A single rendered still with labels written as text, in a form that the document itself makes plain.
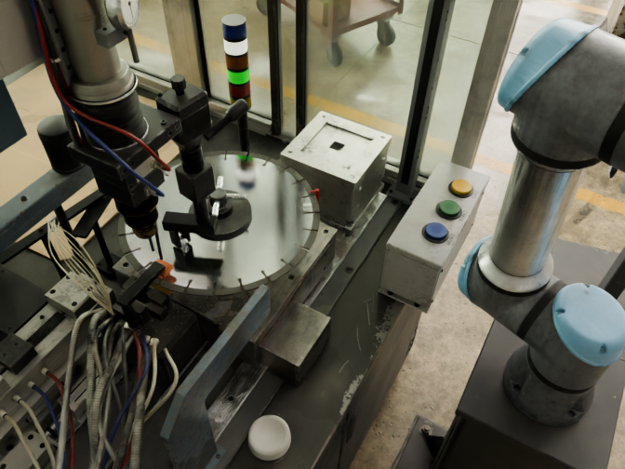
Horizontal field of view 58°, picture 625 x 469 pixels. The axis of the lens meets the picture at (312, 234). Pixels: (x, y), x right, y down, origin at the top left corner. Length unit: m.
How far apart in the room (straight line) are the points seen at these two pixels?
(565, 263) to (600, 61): 1.76
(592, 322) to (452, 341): 1.13
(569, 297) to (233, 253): 0.53
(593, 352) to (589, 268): 1.47
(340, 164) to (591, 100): 0.66
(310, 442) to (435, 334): 1.11
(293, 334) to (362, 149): 0.45
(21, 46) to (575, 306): 0.80
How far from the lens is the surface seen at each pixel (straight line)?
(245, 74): 1.17
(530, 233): 0.83
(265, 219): 1.00
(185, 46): 1.52
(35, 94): 1.79
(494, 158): 2.75
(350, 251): 1.21
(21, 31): 0.67
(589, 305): 0.95
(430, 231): 1.06
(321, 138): 1.25
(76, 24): 0.64
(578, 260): 2.40
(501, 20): 1.09
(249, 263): 0.93
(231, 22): 1.12
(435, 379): 1.94
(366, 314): 1.12
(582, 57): 0.65
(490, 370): 1.11
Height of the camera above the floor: 1.67
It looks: 48 degrees down
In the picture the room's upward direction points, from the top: 2 degrees clockwise
